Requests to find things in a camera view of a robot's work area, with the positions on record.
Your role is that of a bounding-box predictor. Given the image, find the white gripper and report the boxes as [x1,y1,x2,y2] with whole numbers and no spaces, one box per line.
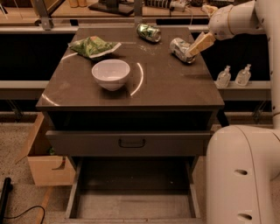
[188,4,234,56]

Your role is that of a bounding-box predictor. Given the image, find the crushed 7up can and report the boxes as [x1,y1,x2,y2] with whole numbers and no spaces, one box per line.
[169,38,195,64]

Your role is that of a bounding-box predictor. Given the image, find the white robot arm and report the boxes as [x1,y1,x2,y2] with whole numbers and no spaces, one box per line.
[189,0,280,224]

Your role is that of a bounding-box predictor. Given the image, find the green soda can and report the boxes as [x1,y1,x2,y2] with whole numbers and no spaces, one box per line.
[136,24,161,43]

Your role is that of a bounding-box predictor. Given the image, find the grey drawer cabinet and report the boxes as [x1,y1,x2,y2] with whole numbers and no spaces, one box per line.
[35,26,225,165]

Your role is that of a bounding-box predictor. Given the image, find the upper grey drawer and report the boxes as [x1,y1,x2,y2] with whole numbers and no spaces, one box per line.
[45,130,212,158]

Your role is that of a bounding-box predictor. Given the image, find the open lower drawer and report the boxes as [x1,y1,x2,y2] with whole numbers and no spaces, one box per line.
[65,157,205,224]

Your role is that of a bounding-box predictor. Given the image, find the power strip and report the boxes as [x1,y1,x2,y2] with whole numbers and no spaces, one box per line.
[170,1,186,12]

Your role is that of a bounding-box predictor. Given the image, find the left clear sanitizer bottle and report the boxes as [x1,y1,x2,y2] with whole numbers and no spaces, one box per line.
[216,66,231,88]

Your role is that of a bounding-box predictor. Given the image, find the clear sanitizer bottle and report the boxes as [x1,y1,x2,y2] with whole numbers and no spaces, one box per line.
[216,66,231,88]
[234,64,251,87]

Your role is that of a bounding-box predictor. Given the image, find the right clear sanitizer bottle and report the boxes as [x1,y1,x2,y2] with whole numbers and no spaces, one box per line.
[234,64,251,87]

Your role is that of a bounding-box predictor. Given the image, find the black monitor base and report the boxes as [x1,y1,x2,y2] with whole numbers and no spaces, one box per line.
[88,0,134,16]

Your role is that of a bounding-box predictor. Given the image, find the white bowl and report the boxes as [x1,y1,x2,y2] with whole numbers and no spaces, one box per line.
[92,59,130,91]

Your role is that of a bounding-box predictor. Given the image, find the green chip bag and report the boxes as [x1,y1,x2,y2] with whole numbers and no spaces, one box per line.
[68,36,122,59]

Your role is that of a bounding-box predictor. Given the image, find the cardboard box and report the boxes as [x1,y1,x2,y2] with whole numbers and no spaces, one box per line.
[15,113,76,186]

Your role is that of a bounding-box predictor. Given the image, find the black cylindrical object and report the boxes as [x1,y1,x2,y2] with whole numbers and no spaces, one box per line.
[0,178,12,224]

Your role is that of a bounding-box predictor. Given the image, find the black drawer handle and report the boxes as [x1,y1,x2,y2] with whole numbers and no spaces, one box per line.
[118,139,146,149]

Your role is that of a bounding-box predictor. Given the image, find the black cable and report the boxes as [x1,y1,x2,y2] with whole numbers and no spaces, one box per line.
[3,206,46,224]

